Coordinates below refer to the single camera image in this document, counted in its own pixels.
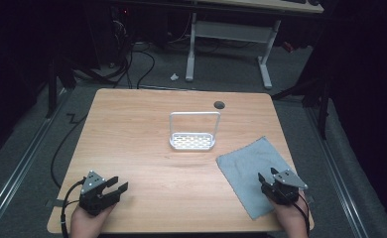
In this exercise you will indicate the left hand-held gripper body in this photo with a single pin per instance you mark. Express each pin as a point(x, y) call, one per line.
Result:
point(90, 195)

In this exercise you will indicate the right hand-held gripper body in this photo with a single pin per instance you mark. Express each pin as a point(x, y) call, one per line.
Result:
point(285, 188)

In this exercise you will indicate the grey cloth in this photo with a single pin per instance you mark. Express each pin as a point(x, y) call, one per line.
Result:
point(247, 172)

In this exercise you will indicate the white metal rack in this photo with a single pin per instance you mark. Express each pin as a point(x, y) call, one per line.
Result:
point(193, 140)

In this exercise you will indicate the person's left hand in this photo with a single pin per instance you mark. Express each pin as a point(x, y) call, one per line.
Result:
point(87, 222)

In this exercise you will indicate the black table grommet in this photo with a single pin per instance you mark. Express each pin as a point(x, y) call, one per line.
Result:
point(219, 105)

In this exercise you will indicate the black metal stand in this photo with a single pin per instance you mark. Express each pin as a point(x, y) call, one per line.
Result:
point(317, 95)
point(54, 76)

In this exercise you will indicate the crumpled white paper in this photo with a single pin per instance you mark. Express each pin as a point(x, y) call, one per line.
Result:
point(174, 77)

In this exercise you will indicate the white-legged desk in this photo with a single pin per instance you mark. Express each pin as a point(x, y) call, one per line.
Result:
point(234, 29)

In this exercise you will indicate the metal floor rail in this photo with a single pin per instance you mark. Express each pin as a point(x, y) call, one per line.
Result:
point(19, 165)
point(337, 175)

